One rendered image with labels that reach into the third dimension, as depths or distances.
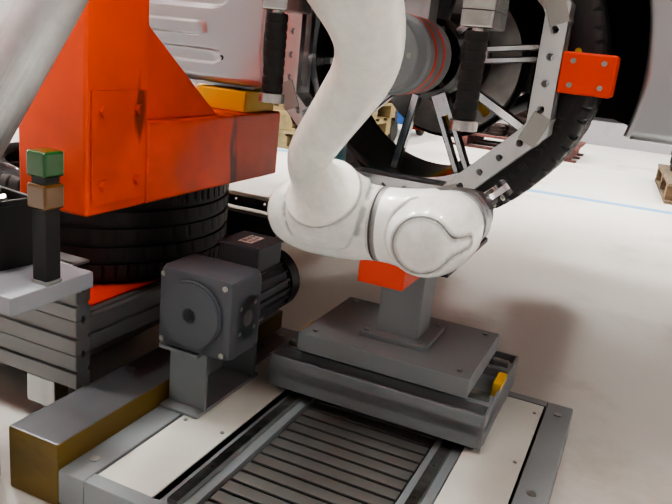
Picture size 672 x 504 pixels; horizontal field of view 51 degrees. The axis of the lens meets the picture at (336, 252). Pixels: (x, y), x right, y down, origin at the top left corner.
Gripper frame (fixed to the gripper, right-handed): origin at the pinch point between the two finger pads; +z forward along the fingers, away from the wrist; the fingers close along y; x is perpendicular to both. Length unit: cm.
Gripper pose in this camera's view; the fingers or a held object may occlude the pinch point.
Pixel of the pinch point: (493, 197)
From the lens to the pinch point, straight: 123.6
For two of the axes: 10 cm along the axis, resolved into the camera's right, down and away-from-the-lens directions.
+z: 4.2, -2.1, 8.8
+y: 7.1, -5.3, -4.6
